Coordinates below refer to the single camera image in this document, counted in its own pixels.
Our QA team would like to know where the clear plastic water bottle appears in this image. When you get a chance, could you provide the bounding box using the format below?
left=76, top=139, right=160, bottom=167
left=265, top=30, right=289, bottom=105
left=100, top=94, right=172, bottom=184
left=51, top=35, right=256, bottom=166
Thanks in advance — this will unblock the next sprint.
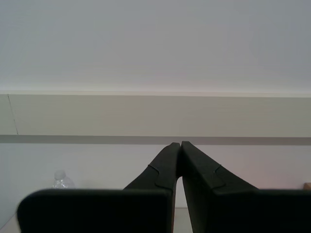
left=52, top=169, right=76, bottom=190

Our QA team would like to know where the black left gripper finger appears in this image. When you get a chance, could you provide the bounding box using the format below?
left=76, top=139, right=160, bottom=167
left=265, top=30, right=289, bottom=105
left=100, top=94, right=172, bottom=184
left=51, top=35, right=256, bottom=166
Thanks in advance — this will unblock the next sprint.
left=16, top=142, right=182, bottom=233
left=181, top=141, right=311, bottom=233

